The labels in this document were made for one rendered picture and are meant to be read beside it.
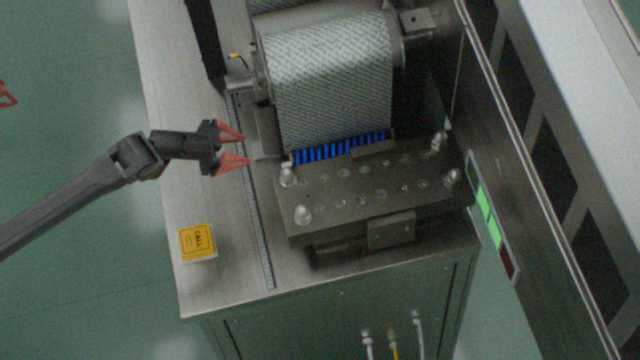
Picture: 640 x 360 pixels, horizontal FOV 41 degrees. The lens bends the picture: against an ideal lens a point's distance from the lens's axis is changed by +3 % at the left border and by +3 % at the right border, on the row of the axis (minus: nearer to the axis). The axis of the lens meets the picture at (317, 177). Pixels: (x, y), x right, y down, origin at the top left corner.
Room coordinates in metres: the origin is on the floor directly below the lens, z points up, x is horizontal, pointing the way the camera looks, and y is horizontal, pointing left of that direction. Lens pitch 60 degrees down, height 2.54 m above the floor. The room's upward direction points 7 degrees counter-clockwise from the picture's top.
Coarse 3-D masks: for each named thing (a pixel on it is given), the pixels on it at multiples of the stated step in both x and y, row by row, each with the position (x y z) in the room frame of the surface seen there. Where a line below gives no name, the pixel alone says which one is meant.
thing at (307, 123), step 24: (336, 96) 0.95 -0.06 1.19; (360, 96) 0.96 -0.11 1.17; (384, 96) 0.96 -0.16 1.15; (288, 120) 0.94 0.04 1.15; (312, 120) 0.94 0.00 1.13; (336, 120) 0.95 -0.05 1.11; (360, 120) 0.96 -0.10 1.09; (384, 120) 0.96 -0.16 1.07; (288, 144) 0.94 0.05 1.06; (312, 144) 0.94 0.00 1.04
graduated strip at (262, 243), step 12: (228, 96) 1.19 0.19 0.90; (228, 108) 1.16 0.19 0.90; (240, 132) 1.09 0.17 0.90; (240, 144) 1.05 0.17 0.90; (252, 180) 0.95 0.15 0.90; (252, 192) 0.92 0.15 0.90; (252, 204) 0.89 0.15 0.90; (252, 216) 0.86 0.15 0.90; (264, 228) 0.83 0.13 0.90; (264, 240) 0.80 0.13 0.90; (264, 252) 0.77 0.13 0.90; (264, 264) 0.74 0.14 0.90; (264, 276) 0.71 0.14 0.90; (276, 288) 0.68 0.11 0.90
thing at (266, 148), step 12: (240, 84) 1.01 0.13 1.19; (252, 84) 1.01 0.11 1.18; (240, 96) 1.02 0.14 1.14; (252, 96) 1.01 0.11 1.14; (264, 96) 1.00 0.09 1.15; (252, 108) 1.00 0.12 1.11; (264, 108) 1.01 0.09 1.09; (264, 120) 1.01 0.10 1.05; (264, 132) 1.01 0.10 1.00; (252, 144) 1.04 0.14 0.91; (264, 144) 1.01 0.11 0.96; (276, 144) 1.01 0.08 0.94; (264, 156) 1.00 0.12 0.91; (276, 156) 1.00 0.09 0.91
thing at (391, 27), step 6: (384, 12) 1.05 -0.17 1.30; (384, 18) 1.03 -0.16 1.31; (390, 18) 1.03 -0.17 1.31; (390, 24) 1.02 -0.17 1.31; (390, 30) 1.01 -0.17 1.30; (396, 30) 1.01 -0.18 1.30; (390, 36) 1.00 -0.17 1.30; (396, 36) 1.00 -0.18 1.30; (258, 42) 1.02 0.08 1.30; (390, 42) 0.99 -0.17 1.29; (396, 42) 0.99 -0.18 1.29; (258, 48) 1.04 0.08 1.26; (396, 48) 0.98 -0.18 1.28; (396, 54) 0.97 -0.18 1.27; (396, 60) 0.97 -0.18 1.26; (264, 66) 0.96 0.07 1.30; (396, 66) 0.97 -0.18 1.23; (270, 90) 0.94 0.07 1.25; (270, 96) 0.95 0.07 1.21
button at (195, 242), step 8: (184, 232) 0.83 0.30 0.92; (192, 232) 0.83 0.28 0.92; (200, 232) 0.82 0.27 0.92; (208, 232) 0.82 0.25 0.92; (184, 240) 0.81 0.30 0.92; (192, 240) 0.81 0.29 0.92; (200, 240) 0.80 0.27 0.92; (208, 240) 0.80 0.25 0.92; (184, 248) 0.79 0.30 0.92; (192, 248) 0.79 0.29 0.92; (200, 248) 0.78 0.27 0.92; (208, 248) 0.78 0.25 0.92; (184, 256) 0.77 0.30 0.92; (192, 256) 0.77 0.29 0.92; (200, 256) 0.77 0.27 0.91
